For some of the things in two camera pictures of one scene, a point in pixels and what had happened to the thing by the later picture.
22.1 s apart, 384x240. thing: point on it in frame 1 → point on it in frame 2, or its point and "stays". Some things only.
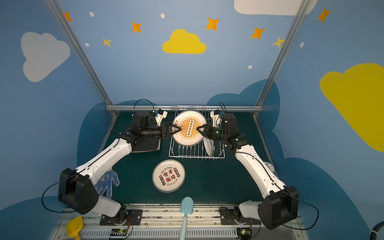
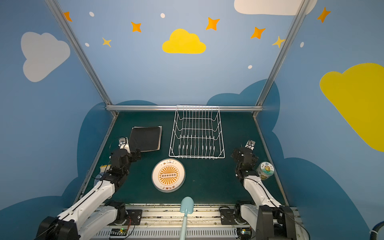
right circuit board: (244, 233) stays
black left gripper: (167, 130) → (132, 153)
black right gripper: (209, 132) → (241, 151)
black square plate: (147, 144) stays
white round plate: (209, 145) → (168, 175)
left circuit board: (118, 232) stays
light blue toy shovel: (187, 206) stays
